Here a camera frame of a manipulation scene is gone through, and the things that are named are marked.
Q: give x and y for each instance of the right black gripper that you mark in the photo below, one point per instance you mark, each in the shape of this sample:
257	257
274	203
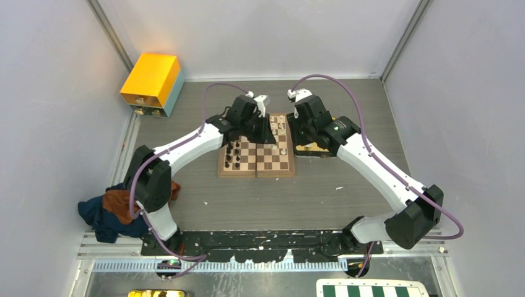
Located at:
296	122

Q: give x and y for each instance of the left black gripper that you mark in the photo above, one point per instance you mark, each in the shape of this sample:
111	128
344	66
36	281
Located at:
265	135

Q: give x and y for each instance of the wooden chess board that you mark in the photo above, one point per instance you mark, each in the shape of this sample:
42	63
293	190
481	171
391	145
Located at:
244	159

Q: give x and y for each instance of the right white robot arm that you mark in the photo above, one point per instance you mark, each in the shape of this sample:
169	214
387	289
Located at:
410	218

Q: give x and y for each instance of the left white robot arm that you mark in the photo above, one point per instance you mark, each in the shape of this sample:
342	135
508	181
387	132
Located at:
150	171

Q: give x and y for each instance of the green white checkered board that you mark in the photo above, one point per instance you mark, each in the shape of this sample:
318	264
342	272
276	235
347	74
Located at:
339	287

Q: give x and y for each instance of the gold tin tray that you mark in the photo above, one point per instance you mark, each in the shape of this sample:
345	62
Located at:
312	150

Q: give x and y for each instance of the yellow teal drawer box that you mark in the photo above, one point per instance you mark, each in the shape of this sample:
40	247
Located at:
154	84

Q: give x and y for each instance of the orange cloth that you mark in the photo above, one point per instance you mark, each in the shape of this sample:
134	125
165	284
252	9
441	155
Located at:
115	202

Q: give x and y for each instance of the dark blue cloth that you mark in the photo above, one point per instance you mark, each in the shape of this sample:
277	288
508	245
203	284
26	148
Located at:
106	230

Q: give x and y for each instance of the gold tin front edge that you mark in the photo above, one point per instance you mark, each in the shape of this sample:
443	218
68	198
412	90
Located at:
157	293

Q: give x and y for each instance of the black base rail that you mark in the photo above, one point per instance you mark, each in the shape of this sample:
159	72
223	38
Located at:
313	246

